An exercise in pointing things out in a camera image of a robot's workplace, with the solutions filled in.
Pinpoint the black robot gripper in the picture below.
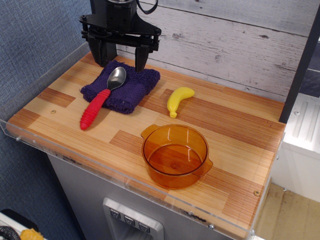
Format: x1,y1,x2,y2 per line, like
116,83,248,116
79,0,162,73

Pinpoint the orange transparent plastic pot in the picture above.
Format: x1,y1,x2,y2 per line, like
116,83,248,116
141,124,213,189

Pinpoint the yellow toy banana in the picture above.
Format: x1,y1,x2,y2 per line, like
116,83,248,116
167,86,195,119

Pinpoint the purple folded towel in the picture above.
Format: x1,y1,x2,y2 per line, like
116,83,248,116
80,60,161,114

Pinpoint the clear acrylic table guard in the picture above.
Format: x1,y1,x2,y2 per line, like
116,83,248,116
4,53,285,240

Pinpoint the grey toy fridge cabinet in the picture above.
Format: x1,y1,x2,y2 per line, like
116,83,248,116
49,155,228,240

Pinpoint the silver dispenser button panel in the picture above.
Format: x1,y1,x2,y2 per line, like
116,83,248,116
102,197,165,240

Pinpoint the yellow black object corner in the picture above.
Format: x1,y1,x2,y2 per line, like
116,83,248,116
0,225,45,240

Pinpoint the white ribbed appliance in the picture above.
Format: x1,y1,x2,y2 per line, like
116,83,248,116
271,93,320,202

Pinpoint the red handled metal spoon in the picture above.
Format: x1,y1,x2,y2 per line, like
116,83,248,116
79,66,127,131

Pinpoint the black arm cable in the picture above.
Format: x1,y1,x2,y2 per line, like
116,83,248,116
136,0,160,15

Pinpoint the black vertical post right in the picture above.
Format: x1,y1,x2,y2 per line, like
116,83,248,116
278,7,320,124

